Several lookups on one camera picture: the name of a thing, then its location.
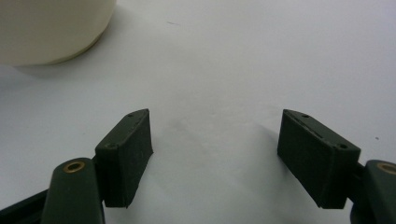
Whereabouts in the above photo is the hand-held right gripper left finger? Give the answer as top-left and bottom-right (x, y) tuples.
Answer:
(94, 108), (154, 209)

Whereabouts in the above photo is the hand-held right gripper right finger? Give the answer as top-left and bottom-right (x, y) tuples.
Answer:
(276, 108), (361, 209)

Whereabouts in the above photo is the cream ceramic bowl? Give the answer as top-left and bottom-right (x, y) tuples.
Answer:
(0, 0), (118, 66)

